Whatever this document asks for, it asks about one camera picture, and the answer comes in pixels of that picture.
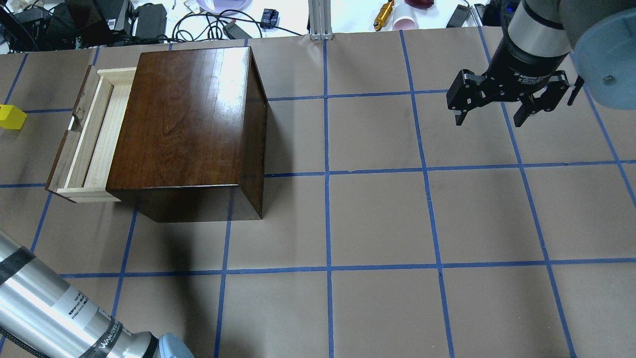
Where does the wooden drawer with white handle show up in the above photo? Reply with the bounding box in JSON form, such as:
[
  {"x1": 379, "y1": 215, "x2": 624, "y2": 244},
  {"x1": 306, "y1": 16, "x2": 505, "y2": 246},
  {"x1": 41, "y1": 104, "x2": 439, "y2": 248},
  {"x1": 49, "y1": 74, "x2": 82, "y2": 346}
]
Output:
[{"x1": 45, "y1": 66, "x2": 136, "y2": 203}]

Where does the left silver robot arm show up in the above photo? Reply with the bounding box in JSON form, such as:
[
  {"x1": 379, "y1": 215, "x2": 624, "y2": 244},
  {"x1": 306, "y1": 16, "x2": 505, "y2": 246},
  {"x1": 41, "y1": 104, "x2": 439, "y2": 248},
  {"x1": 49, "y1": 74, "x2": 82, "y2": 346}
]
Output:
[{"x1": 0, "y1": 233, "x2": 193, "y2": 358}]

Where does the red mango fruit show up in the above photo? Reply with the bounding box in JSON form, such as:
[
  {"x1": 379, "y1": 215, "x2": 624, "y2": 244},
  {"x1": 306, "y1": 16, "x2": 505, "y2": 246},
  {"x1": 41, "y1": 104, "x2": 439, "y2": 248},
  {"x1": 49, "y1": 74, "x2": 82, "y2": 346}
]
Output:
[{"x1": 404, "y1": 0, "x2": 435, "y2": 10}]

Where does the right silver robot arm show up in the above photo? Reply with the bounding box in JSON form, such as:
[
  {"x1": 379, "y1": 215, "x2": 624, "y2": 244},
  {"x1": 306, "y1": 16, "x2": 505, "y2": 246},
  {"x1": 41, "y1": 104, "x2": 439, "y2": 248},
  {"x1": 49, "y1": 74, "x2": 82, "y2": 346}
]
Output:
[{"x1": 447, "y1": 0, "x2": 636, "y2": 127}]

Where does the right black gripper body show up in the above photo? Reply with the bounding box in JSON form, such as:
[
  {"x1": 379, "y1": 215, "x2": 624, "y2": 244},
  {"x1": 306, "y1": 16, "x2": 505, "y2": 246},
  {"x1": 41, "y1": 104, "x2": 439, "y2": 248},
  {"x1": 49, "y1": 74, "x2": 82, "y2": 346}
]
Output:
[{"x1": 484, "y1": 38, "x2": 566, "y2": 102}]

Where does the aluminium frame post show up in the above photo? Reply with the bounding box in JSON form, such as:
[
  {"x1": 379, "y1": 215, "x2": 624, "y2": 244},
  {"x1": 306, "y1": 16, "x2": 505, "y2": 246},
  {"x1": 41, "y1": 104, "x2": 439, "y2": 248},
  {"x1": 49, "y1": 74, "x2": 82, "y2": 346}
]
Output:
[{"x1": 308, "y1": 0, "x2": 333, "y2": 41}]

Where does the dark wooden drawer box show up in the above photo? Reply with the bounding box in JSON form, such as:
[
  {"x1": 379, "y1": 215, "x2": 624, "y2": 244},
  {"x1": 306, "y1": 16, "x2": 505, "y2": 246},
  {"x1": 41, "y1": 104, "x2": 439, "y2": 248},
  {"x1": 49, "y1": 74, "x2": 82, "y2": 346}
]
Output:
[{"x1": 105, "y1": 47, "x2": 269, "y2": 223}]

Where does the black power adapter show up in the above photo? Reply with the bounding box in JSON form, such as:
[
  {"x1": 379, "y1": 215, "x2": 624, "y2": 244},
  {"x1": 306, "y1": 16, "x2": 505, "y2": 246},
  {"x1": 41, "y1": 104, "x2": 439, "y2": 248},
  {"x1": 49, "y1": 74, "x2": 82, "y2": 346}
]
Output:
[{"x1": 447, "y1": 4, "x2": 470, "y2": 28}]

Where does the yellow block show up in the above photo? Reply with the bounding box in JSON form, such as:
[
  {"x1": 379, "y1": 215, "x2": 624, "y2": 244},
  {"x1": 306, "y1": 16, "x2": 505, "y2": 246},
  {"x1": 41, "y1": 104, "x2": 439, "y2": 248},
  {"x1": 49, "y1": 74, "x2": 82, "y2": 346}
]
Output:
[{"x1": 0, "y1": 104, "x2": 27, "y2": 130}]

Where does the purple plate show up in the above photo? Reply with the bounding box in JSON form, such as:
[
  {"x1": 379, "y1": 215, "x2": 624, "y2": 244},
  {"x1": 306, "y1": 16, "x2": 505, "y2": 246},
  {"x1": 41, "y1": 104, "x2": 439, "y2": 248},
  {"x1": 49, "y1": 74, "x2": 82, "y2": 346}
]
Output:
[{"x1": 197, "y1": 0, "x2": 252, "y2": 14}]

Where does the gold metal tool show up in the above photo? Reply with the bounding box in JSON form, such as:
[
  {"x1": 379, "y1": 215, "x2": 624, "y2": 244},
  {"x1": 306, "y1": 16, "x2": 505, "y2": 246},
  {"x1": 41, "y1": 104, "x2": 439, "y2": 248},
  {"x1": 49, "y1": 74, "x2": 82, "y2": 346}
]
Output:
[{"x1": 373, "y1": 0, "x2": 395, "y2": 31}]

